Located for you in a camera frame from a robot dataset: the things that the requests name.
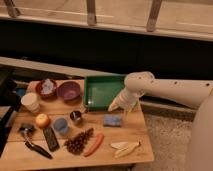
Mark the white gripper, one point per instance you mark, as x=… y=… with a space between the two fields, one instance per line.
x=126 y=99

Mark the blue sponge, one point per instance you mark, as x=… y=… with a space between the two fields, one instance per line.
x=112 y=120

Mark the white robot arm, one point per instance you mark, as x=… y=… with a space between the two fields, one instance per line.
x=193 y=98

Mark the small metal cup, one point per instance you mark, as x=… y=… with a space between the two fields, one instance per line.
x=76 y=117

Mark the blue plastic cup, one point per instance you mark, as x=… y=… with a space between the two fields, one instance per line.
x=61 y=125

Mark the white paper cup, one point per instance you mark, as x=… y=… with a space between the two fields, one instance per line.
x=30 y=101

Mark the green plastic tray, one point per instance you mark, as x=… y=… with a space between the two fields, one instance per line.
x=100 y=91

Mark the orange carrot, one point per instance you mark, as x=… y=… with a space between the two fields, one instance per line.
x=95 y=146

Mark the yellow corn cob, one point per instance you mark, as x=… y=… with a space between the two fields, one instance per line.
x=124 y=148

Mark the purple bowl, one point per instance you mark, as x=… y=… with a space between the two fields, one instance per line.
x=69 y=90

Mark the bunch of dark grapes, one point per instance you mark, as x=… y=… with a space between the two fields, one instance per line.
x=77 y=144

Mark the black remote control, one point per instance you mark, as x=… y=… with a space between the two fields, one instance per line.
x=51 y=139

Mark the red bowl with plastic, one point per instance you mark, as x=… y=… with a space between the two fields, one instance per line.
x=46 y=88

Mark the orange apple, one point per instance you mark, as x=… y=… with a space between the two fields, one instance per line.
x=42 y=120

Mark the black stand at left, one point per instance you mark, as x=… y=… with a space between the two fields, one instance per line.
x=8 y=98

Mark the black handled can opener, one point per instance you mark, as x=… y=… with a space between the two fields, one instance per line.
x=26 y=130

